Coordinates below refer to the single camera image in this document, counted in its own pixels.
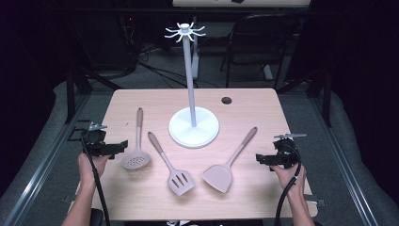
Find black folding chair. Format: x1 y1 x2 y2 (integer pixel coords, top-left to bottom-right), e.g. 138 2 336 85
219 13 299 90

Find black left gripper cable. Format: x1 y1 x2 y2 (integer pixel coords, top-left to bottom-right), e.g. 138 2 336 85
80 133 111 226

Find person's right hand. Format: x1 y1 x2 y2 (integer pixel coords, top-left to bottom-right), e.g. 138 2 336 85
270 162 307 198

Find metal floor rail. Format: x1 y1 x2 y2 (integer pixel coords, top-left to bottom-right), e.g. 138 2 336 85
2 93 91 226
309 93 380 226

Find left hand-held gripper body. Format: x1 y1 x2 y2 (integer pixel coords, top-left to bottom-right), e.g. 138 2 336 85
82 121 111 158

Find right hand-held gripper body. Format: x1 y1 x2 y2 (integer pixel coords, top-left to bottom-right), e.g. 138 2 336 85
272 133 308 170

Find black frame leg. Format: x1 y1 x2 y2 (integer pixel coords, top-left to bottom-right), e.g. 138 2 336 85
64 67 123 125
276 67 333 128

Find pink solid spatula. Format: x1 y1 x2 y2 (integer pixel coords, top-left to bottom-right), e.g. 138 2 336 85
201 126 259 194

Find person's left hand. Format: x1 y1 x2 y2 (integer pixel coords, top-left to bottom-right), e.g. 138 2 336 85
77 153 111 189

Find pink slotted spatula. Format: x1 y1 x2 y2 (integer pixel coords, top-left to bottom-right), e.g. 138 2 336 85
147 131 196 197

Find white utensil stand with hooks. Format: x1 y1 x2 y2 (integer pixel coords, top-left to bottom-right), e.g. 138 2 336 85
164 22 220 149

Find black floor cables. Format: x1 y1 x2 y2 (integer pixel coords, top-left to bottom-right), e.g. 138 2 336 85
136 43 220 89

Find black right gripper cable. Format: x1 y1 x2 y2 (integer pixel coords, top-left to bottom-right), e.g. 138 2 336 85
274 142 303 226

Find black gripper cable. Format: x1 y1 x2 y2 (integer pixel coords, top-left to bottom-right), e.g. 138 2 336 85
274 142 303 226
80 133 111 226

